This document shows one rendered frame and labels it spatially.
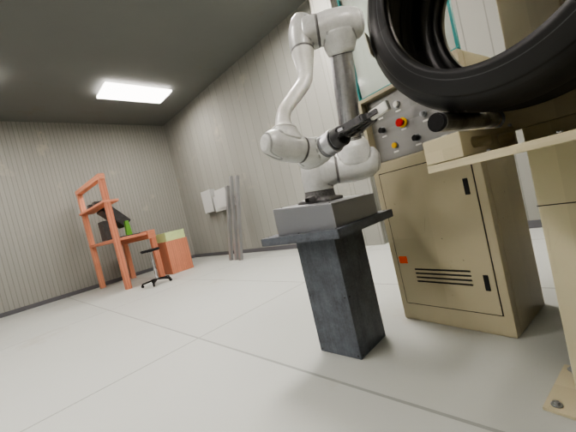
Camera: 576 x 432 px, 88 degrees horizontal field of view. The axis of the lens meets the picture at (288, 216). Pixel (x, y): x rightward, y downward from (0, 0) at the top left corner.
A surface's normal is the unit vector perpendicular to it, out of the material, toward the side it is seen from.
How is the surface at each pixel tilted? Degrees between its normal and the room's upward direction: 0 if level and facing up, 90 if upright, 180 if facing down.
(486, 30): 90
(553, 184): 90
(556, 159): 90
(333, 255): 90
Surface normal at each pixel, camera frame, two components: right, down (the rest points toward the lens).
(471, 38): -0.69, 0.18
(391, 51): -0.86, 0.28
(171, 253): 0.73, -0.15
